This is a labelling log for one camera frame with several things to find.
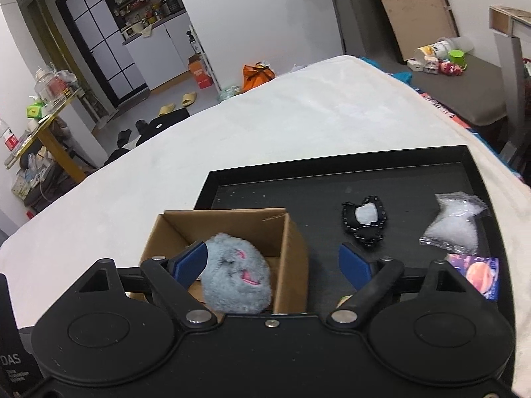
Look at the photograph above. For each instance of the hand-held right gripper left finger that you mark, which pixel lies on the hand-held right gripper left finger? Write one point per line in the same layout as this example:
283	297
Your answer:
191	260

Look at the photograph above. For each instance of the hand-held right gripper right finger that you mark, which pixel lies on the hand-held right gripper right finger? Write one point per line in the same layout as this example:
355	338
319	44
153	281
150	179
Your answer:
351	264

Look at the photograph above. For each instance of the black heart-shaped fabric pouch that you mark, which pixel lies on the black heart-shaped fabric pouch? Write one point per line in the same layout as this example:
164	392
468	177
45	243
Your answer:
366	215

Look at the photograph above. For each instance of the grey plush toy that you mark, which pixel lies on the grey plush toy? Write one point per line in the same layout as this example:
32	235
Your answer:
238	282

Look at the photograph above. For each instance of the brown cardboard box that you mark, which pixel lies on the brown cardboard box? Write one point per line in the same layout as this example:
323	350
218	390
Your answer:
290	265

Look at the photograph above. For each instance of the black tray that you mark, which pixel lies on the black tray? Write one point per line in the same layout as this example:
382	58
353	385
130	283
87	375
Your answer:
311	199

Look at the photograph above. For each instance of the clear bag of white stuffing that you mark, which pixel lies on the clear bag of white stuffing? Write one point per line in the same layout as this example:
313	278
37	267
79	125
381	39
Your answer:
454	228

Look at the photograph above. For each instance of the colourful printed packet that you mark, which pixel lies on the colourful printed packet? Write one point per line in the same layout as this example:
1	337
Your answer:
481	275

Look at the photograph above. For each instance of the black bag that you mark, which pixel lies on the black bag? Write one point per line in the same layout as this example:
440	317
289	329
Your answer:
161	124

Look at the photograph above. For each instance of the black shoe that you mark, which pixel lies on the black shoe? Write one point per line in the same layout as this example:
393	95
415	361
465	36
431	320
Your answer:
141	124
124	137

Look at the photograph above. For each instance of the yellow slipper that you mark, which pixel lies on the yellow slipper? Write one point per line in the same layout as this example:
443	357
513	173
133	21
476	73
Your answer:
189	99
167	111

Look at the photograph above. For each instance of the yellow wooden table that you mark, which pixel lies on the yellow wooden table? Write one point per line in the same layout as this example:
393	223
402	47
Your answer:
62	153

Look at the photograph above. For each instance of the pale green plastic bag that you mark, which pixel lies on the pale green plastic bag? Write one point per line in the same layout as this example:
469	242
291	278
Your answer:
229	93

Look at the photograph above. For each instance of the pile of packaged goods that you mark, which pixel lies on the pile of packaged goods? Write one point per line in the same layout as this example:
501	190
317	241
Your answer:
33	178

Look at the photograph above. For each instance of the colourful printed sheet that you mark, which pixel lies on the colourful printed sheet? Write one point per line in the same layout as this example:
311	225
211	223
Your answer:
452	118

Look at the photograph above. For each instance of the orange carton box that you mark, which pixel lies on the orange carton box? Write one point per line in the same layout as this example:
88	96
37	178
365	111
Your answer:
201	74

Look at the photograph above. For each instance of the white metal rack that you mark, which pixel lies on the white metal rack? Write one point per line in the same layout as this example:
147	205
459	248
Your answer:
209	70

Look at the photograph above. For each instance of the orange bag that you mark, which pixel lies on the orange bag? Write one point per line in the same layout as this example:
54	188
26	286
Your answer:
257	78

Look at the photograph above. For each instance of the teal cloth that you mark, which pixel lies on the teal cloth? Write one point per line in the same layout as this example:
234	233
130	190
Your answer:
398	75

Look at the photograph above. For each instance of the grey padded bench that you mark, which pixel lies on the grey padded bench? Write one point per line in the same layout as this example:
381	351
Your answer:
468	95

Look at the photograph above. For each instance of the small white box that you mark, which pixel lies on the small white box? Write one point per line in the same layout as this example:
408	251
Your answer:
415	65

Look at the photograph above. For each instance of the white kitchen cabinet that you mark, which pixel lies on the white kitchen cabinet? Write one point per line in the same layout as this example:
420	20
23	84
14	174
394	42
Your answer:
159	49

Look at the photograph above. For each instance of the red-labelled water bottle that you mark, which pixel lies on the red-labelled water bottle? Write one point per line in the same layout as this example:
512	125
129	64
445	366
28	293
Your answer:
8	139

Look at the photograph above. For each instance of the green tissue box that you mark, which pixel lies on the green tissue box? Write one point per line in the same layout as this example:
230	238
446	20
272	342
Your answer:
35	111

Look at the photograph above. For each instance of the pink toys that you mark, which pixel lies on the pink toys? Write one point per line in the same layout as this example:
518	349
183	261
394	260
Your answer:
450	67

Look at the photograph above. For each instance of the glass jar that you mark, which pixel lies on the glass jar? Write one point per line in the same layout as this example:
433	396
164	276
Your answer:
45	87

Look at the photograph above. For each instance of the green toy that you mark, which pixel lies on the green toy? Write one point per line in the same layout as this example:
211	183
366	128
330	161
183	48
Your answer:
457	58

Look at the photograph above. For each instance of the black-framed glass door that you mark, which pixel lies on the black-framed glass door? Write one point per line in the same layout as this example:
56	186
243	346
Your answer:
103	41

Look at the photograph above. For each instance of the wooden board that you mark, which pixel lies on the wooden board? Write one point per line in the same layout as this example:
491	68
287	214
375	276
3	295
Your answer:
415	8

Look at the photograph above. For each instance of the grey table frame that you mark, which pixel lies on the grey table frame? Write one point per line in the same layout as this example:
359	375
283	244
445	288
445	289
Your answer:
512	74

